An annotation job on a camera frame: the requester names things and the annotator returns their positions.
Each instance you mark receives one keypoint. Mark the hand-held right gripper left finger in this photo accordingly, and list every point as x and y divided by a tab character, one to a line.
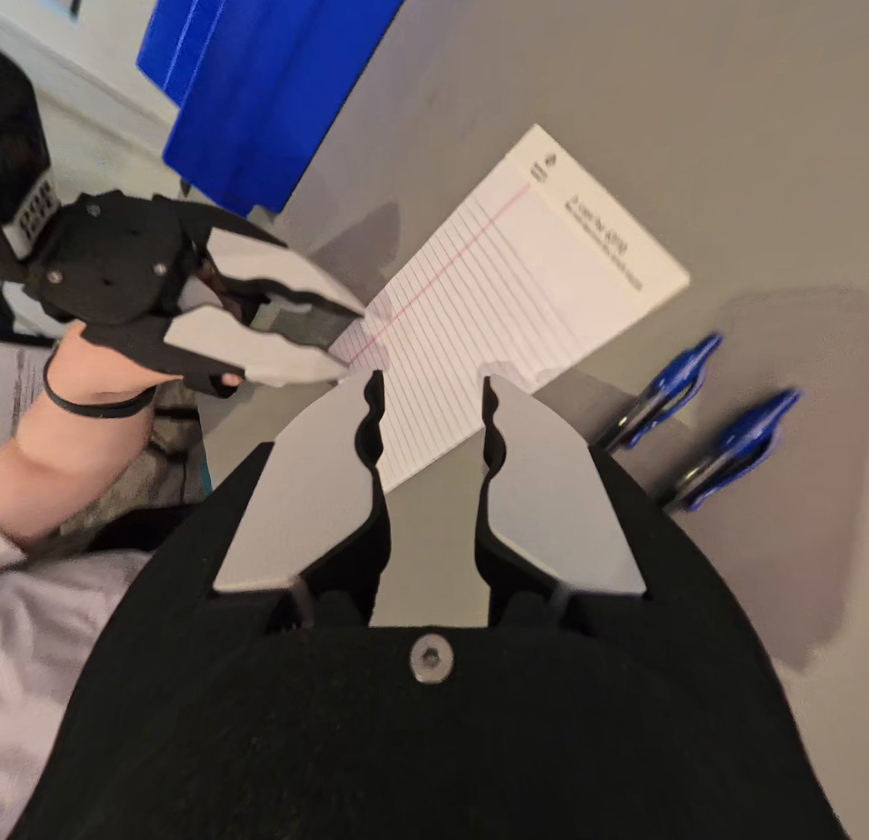
312	500

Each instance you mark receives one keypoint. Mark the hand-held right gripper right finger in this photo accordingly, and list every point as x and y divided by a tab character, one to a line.
563	507

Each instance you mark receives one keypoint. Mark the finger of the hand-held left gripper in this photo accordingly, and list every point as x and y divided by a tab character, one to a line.
231	341
271	262

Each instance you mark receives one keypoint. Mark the blue retractable pen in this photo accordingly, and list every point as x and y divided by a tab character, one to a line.
753	432
679	371

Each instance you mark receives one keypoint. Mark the white lined notepad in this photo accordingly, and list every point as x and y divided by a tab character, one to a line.
543	276

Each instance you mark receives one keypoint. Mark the person's left hand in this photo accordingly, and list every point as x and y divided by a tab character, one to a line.
102	371

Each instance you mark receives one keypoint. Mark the black wristband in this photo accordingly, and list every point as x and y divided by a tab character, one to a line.
95	413

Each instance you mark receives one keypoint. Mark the blue plastic bin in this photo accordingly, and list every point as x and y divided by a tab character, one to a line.
271	72

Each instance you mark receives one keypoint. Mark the person's light shirt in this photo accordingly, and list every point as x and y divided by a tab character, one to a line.
41	650

